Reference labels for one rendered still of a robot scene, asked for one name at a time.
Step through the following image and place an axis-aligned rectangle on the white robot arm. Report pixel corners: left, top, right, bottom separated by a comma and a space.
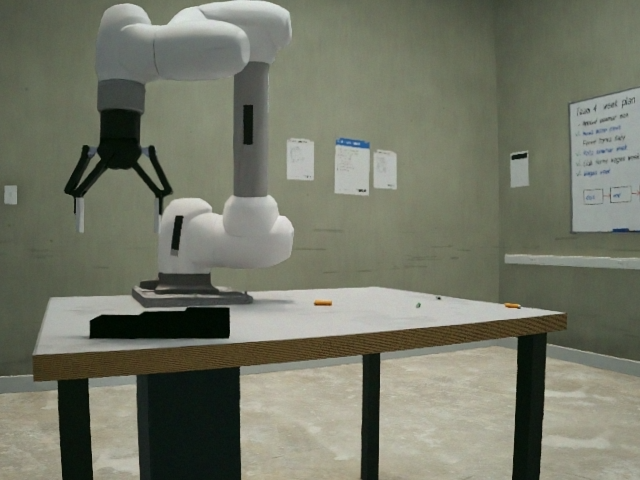
95, 0, 294, 295

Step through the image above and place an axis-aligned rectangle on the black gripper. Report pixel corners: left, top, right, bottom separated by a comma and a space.
64, 110, 173, 233

